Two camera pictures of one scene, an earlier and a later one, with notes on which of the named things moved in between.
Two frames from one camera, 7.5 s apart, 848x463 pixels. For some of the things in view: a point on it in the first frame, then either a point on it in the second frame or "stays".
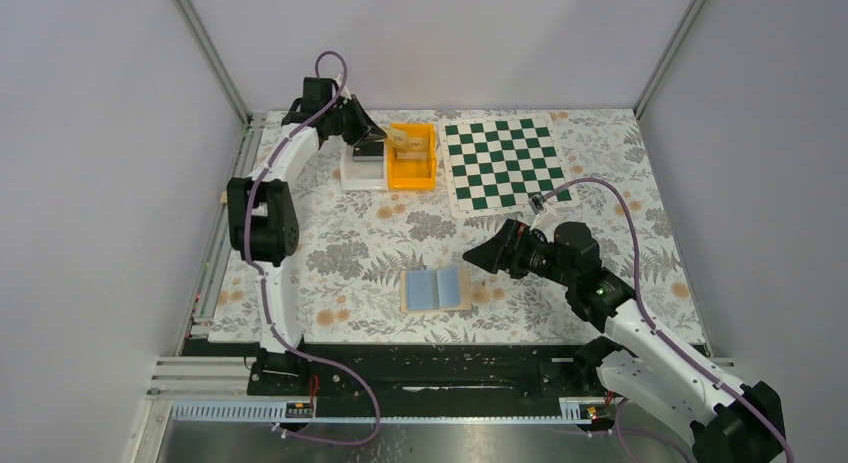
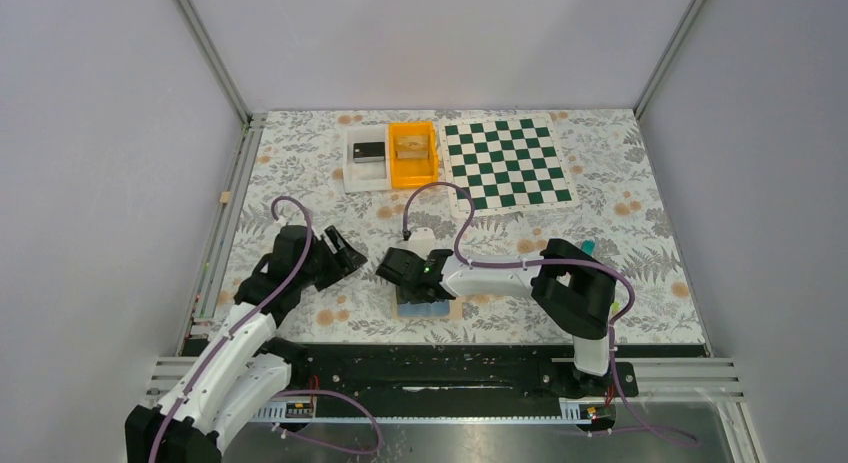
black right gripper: x=515 y=247 -> x=403 y=274
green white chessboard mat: x=493 y=166 stays
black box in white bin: x=368 y=151 stays
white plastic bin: x=363 y=175 stays
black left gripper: x=357 y=119 -> x=334 y=253
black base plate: x=428 y=372 stays
